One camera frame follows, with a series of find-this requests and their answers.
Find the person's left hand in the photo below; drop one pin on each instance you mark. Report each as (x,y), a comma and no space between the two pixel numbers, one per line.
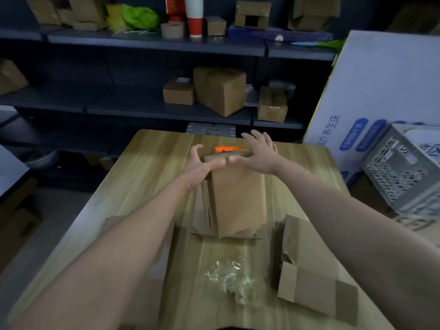
(202,170)

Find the person's right hand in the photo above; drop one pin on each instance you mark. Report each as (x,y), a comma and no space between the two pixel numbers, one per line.
(261,158)

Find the brown cardboard box long flaps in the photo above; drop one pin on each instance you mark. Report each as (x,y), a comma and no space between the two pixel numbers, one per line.
(237,202)

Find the clear tape wad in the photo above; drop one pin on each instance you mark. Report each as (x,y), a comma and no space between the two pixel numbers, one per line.
(233,281)

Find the cardboard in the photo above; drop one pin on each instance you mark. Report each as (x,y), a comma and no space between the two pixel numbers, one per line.
(309,281)
(153,302)

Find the white plastic crate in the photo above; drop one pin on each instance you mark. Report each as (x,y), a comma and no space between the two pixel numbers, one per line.
(395,178)

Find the person's right forearm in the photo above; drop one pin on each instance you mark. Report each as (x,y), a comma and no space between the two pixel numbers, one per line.
(361,244)

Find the person's left forearm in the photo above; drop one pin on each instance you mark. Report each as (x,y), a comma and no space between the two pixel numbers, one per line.
(103,264)

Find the small brown shelf box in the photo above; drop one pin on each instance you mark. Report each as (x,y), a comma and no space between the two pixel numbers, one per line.
(216,26)

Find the open brown shelf box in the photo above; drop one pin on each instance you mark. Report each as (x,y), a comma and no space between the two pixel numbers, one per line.
(252,8)
(314,13)

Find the orange blue yellow tape roll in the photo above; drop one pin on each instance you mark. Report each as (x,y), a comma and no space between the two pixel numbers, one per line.
(227,148)

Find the small sealed brown carton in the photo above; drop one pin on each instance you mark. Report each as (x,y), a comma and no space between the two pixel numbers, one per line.
(272,106)

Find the grey wrapped item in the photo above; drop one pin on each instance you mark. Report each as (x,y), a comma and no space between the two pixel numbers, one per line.
(287,86)

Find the large sealed brown carton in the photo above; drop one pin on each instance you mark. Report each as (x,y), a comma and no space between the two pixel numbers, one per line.
(220,91)

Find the small carton with white label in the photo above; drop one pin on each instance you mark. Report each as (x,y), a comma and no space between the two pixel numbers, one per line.
(178,92)

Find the small dim brown carton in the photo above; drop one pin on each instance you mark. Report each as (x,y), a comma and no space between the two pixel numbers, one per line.
(103,161)

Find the dark metal shelf unit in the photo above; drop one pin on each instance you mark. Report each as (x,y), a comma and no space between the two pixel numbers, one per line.
(103,106)

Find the small white round object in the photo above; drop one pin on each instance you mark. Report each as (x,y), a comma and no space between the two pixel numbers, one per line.
(279,38)

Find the green blue plastic utensil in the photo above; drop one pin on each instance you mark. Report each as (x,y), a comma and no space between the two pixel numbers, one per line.
(330,43)

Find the large white printed carton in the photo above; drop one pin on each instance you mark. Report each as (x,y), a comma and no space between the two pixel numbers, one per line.
(378,82)

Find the red white paper cup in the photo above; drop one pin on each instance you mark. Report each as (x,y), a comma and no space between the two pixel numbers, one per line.
(195,20)

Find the white plastic bag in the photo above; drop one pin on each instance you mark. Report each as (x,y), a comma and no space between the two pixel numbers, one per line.
(43,159)

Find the white paper sign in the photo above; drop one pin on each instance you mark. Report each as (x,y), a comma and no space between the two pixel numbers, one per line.
(426,144)

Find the red printed carton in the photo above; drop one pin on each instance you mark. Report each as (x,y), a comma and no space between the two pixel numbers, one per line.
(174,6)

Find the large brown carton black logo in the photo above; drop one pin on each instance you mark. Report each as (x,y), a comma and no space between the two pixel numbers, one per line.
(422,226)

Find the flat brown shelf carton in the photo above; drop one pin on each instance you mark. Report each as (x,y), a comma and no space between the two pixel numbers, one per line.
(89,26)

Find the white flat board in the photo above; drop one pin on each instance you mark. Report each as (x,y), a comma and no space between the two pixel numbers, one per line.
(12,171)

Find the dim brown flattened carton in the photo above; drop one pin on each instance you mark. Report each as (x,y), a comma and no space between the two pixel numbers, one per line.
(17,226)

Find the tilted brown shelf carton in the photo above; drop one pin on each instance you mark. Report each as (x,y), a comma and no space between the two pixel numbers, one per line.
(87,8)

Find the tiny brown shelf carton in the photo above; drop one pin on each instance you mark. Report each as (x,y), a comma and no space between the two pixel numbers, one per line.
(67,17)

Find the large dim brown carton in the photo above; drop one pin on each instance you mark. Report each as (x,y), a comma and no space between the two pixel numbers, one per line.
(412,18)

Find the brown carton with black print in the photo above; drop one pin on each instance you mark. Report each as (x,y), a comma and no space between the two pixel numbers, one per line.
(12,77)

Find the dim brown shelf carton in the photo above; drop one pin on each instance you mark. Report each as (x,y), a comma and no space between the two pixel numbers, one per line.
(44,11)

